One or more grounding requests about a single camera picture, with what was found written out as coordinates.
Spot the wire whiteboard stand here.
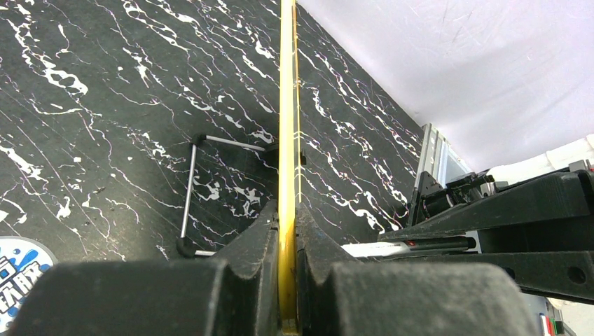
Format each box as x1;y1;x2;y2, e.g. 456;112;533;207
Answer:
176;133;279;259

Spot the aluminium frame rail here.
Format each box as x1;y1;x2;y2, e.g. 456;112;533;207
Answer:
408;122;474;226

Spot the yellow framed whiteboard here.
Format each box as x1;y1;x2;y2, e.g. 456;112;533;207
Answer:
277;1;301;335

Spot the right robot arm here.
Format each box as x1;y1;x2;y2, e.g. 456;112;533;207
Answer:
378;135;593;304

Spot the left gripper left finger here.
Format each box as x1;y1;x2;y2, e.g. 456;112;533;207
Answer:
9;200;279;335

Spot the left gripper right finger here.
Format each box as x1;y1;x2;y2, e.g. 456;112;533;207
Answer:
296;206;539;335

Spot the white marker pen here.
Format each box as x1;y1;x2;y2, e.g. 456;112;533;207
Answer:
341;236;476;258

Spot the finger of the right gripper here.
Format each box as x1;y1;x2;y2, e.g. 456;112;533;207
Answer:
378;170;593;242
375;251;593;305

